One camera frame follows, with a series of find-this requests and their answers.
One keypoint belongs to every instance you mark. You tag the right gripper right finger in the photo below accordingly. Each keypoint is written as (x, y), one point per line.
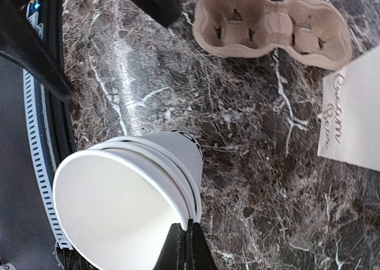
(198, 254)

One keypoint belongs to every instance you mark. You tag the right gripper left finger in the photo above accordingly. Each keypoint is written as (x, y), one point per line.
(173, 252)

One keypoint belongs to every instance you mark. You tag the brown cardboard cup carrier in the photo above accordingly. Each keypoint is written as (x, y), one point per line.
(313, 32)

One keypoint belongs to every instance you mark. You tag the stack of white paper cups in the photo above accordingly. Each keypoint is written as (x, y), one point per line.
(117, 200)

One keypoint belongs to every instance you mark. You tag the white paper takeout bag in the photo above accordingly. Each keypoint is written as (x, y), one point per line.
(350, 113)

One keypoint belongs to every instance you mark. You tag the white slotted cable duct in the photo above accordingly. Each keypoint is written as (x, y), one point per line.
(39, 160)

